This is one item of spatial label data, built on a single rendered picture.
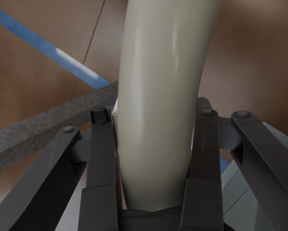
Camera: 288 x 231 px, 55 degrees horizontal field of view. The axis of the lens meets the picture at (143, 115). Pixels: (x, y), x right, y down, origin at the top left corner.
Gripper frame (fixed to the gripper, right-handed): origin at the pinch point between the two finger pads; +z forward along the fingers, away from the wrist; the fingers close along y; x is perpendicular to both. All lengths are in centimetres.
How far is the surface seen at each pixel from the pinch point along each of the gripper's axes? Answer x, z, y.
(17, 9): 6, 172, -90
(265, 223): -59, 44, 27
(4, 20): 0, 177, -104
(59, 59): -27, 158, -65
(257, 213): -58, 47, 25
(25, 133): -28, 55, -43
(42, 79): -40, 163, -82
